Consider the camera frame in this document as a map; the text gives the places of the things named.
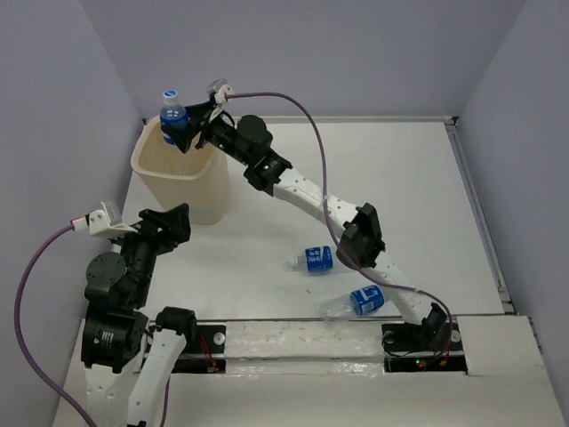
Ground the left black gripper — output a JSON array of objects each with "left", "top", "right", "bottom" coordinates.
[{"left": 111, "top": 199, "right": 193, "bottom": 302}]

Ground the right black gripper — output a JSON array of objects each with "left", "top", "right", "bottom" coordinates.
[{"left": 160, "top": 98, "right": 252, "bottom": 166}]

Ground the blue label bottle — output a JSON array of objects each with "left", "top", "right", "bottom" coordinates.
[
  {"left": 288, "top": 246, "right": 336, "bottom": 275},
  {"left": 159, "top": 90, "right": 188, "bottom": 130}
]

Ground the blue label bottle lowest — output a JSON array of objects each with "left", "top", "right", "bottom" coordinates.
[{"left": 319, "top": 285, "right": 386, "bottom": 321}]

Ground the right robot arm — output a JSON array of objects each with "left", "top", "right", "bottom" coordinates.
[{"left": 160, "top": 101, "right": 453, "bottom": 352}]

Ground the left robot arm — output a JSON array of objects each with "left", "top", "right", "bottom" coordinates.
[{"left": 74, "top": 202, "right": 196, "bottom": 426}]

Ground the beige plastic bin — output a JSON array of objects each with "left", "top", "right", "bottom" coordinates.
[{"left": 131, "top": 117, "right": 230, "bottom": 225}]

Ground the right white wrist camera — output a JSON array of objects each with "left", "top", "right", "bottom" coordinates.
[{"left": 206, "top": 78, "right": 234, "bottom": 105}]

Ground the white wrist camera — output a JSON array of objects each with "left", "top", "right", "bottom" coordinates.
[
  {"left": 206, "top": 78, "right": 234, "bottom": 105},
  {"left": 70, "top": 201, "right": 123, "bottom": 239}
]

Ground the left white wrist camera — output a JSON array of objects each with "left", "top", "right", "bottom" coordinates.
[{"left": 70, "top": 201, "right": 123, "bottom": 239}]

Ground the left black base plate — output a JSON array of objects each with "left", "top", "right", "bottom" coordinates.
[{"left": 172, "top": 323, "right": 227, "bottom": 375}]

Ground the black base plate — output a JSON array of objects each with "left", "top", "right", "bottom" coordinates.
[
  {"left": 172, "top": 323, "right": 227, "bottom": 375},
  {"left": 381, "top": 322, "right": 468, "bottom": 374}
]

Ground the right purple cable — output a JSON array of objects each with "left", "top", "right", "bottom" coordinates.
[{"left": 224, "top": 90, "right": 454, "bottom": 352}]

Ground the purple cable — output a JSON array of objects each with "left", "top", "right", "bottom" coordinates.
[
  {"left": 224, "top": 90, "right": 454, "bottom": 352},
  {"left": 15, "top": 221, "right": 170, "bottom": 427}
]

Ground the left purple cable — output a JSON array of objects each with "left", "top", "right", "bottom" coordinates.
[{"left": 15, "top": 221, "right": 170, "bottom": 427}]

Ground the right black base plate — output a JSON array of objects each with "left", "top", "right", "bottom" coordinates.
[{"left": 381, "top": 322, "right": 468, "bottom": 374}]

